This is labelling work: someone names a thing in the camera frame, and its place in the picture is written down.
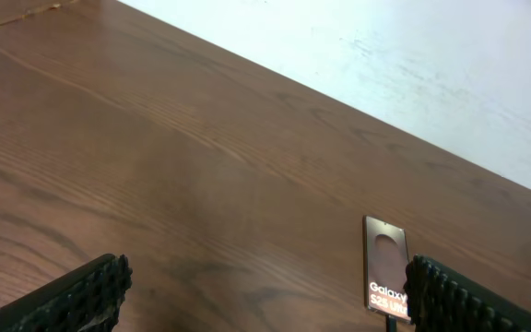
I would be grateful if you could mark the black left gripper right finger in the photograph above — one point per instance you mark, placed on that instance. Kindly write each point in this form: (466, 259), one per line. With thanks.
(442, 300)

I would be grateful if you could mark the Galaxy S25 Ultra smartphone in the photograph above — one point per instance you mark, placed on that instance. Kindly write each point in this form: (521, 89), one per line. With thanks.
(385, 261)

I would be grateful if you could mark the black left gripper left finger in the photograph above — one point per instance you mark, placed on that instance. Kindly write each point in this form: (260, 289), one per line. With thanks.
(87, 299)

